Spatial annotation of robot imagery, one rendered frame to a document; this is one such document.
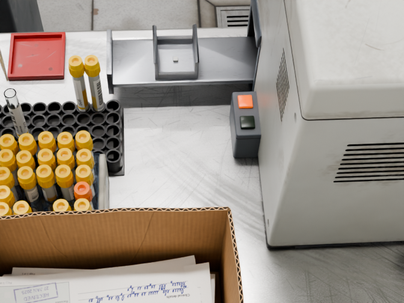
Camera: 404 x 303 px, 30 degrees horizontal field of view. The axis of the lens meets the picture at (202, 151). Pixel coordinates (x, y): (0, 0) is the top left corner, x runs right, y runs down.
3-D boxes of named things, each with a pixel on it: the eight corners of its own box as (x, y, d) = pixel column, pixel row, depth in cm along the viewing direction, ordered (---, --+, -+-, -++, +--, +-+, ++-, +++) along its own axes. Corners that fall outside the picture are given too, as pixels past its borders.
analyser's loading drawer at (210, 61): (275, 45, 94) (279, 18, 89) (281, 89, 90) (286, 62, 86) (109, 50, 92) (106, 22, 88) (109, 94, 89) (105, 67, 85)
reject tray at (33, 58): (65, 35, 96) (65, 31, 95) (64, 79, 92) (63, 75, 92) (11, 36, 96) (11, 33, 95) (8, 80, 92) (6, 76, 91)
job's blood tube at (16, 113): (32, 137, 88) (17, 88, 79) (31, 147, 87) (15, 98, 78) (20, 138, 87) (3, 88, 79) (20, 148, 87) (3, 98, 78)
